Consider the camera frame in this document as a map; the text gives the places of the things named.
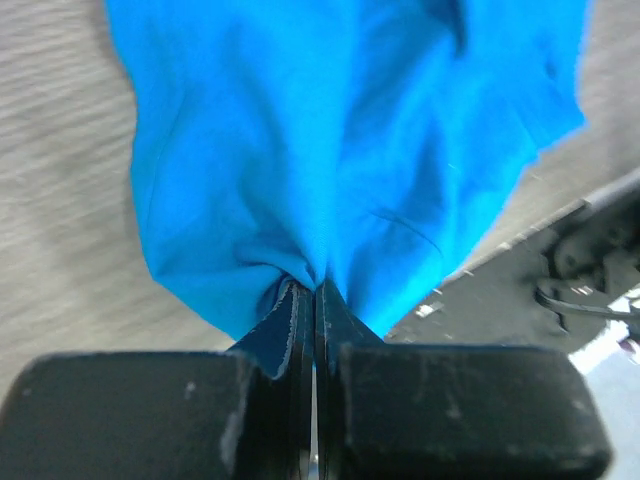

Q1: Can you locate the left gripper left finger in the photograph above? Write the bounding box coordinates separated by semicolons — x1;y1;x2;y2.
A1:
1;283;313;479

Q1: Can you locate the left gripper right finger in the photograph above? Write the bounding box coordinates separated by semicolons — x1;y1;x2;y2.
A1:
314;281;613;479

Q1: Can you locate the blue t shirt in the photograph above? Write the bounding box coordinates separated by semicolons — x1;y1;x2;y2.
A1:
103;0;594;344

